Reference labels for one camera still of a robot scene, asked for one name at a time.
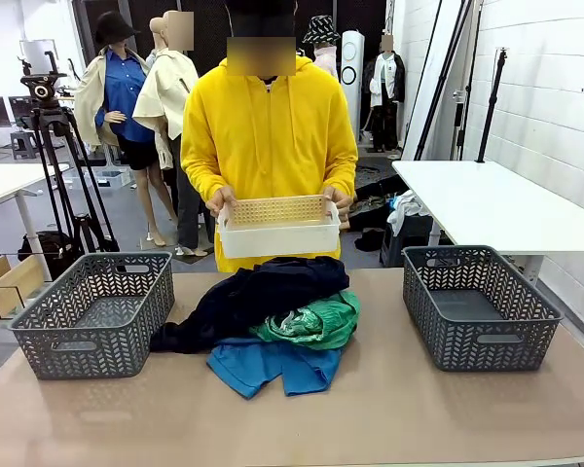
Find grey stool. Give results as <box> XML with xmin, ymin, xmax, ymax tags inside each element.
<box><xmin>9</xmin><ymin>130</ymin><xmax>41</xmax><ymax>161</ymax></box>

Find green drawstring shorts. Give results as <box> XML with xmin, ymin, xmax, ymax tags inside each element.
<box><xmin>249</xmin><ymin>290</ymin><xmax>361</xmax><ymax>351</ymax></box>

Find white plastic lattice basket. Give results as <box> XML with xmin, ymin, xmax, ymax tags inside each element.
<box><xmin>217</xmin><ymin>194</ymin><xmax>343</xmax><ymax>260</ymax></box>

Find black folded light stand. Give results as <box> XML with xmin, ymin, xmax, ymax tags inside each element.
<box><xmin>412</xmin><ymin>0</ymin><xmax>474</xmax><ymax>162</ymax></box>
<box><xmin>455</xmin><ymin>0</ymin><xmax>484</xmax><ymax>162</ymax></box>

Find black bag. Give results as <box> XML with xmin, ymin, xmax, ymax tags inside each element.
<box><xmin>18</xmin><ymin>231</ymin><xmax>87</xmax><ymax>281</ymax></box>

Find mannequin in blue shirt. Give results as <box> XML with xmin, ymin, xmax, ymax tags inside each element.
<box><xmin>73</xmin><ymin>38</ymin><xmax>179</xmax><ymax>248</ymax></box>

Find white table with round leg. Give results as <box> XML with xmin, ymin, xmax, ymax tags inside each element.
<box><xmin>0</xmin><ymin>162</ymin><xmax>72</xmax><ymax>281</ymax></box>

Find black camera tripod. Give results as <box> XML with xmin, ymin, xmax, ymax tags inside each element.
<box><xmin>18</xmin><ymin>51</ymin><xmax>121</xmax><ymax>273</ymax></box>

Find black white bucket hat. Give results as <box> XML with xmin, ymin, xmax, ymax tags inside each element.
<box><xmin>301</xmin><ymin>15</ymin><xmax>342</xmax><ymax>45</ymax></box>

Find white tower air conditioner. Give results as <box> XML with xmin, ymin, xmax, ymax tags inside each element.
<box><xmin>339</xmin><ymin>29</ymin><xmax>366</xmax><ymax>142</ymax></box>

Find dark clothes pile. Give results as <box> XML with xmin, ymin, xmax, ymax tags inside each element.
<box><xmin>349</xmin><ymin>164</ymin><xmax>411</xmax><ymax>230</ymax></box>

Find mannequin in cream jacket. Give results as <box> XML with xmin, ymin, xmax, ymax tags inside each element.
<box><xmin>131</xmin><ymin>9</ymin><xmax>215</xmax><ymax>258</ymax></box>

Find person in yellow hoodie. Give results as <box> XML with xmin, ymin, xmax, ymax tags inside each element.
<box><xmin>179</xmin><ymin>0</ymin><xmax>359</xmax><ymax>273</ymax></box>

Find person's left hand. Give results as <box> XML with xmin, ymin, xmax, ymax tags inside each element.
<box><xmin>322</xmin><ymin>186</ymin><xmax>352</xmax><ymax>230</ymax></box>

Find mannequin in pink top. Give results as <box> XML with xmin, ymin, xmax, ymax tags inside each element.
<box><xmin>312</xmin><ymin>42</ymin><xmax>341</xmax><ymax>82</ymax></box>

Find black brimmed hat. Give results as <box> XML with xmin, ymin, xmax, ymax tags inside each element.
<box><xmin>94</xmin><ymin>10</ymin><xmax>141</xmax><ymax>50</ymax></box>

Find person's left forearm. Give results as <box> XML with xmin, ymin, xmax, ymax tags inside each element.
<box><xmin>319</xmin><ymin>155</ymin><xmax>359</xmax><ymax>197</ymax></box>

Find person's right hand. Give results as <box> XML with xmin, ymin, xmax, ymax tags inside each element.
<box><xmin>204</xmin><ymin>185</ymin><xmax>238</xmax><ymax>219</ymax></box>

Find black crate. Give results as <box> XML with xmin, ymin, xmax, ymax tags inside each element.
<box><xmin>379</xmin><ymin>213</ymin><xmax>455</xmax><ymax>269</ymax></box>

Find white table with pedestal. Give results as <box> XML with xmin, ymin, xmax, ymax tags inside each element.
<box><xmin>391</xmin><ymin>159</ymin><xmax>584</xmax><ymax>293</ymax></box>

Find person's right forearm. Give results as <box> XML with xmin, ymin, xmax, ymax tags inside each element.
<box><xmin>180</xmin><ymin>155</ymin><xmax>226</xmax><ymax>205</ymax></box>

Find white cloth heap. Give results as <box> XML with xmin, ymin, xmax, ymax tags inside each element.
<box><xmin>386</xmin><ymin>189</ymin><xmax>432</xmax><ymax>237</ymax></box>

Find black pole stand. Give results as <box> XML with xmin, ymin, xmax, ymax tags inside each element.
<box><xmin>475</xmin><ymin>47</ymin><xmax>510</xmax><ymax>163</ymax></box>

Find large navy garment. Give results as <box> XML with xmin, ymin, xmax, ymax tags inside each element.
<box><xmin>149</xmin><ymin>279</ymin><xmax>296</xmax><ymax>355</ymax></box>

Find blue shirt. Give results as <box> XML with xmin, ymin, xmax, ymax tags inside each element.
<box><xmin>206</xmin><ymin>338</ymin><xmax>343</xmax><ymax>400</ymax></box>

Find mannequin in black jacket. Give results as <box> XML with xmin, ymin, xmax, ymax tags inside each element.
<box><xmin>362</xmin><ymin>33</ymin><xmax>406</xmax><ymax>153</ymax></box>

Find grey plastic lattice basket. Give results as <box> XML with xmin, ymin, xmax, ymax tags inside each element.
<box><xmin>8</xmin><ymin>251</ymin><xmax>175</xmax><ymax>380</ymax></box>
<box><xmin>401</xmin><ymin>244</ymin><xmax>565</xmax><ymax>373</ymax></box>

